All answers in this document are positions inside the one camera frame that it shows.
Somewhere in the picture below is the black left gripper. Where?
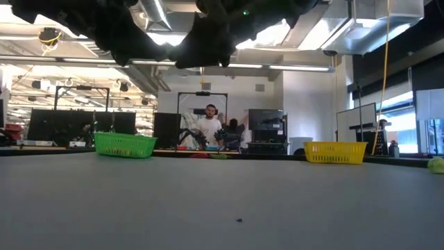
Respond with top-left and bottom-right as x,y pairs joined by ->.
69,0 -> 171,67

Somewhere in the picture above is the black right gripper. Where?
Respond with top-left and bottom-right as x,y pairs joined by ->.
175,0 -> 282,69

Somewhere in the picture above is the pale green vegetable piece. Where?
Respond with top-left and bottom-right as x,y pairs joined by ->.
427,156 -> 444,175

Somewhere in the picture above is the ceiling strip light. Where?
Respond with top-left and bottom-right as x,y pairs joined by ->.
0,54 -> 178,69
225,61 -> 336,74

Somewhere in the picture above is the green plastic basket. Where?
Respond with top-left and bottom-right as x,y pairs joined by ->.
93,131 -> 157,160

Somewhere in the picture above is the black equipment rack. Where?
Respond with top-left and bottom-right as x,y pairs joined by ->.
248,108 -> 289,155

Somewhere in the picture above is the black monitor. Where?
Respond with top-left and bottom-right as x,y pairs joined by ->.
27,108 -> 94,147

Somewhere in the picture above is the grey waste bin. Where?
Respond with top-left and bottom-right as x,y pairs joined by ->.
288,136 -> 315,156

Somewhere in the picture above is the black tripod stand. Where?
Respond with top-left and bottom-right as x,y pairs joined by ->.
353,81 -> 365,143

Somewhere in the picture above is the white board panel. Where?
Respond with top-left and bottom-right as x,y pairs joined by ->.
335,102 -> 378,143

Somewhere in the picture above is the yellow plastic basket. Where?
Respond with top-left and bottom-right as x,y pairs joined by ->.
304,141 -> 368,165

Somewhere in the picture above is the black cone-shaped stand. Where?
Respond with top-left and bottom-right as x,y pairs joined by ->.
373,119 -> 393,156

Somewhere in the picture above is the dark water bottle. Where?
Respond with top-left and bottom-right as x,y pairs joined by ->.
388,140 -> 400,159

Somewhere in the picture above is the black gantry frame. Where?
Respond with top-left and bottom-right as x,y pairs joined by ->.
176,91 -> 229,117
53,85 -> 111,114

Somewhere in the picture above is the black ceiling cable reel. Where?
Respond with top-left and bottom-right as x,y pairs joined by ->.
37,26 -> 63,56

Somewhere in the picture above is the black aluminium table frame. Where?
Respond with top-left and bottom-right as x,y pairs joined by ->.
0,147 -> 444,166

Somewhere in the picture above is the rectangular silver air duct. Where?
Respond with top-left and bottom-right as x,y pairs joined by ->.
280,0 -> 426,56

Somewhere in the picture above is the yellow cable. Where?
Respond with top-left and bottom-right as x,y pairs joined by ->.
371,0 -> 392,156

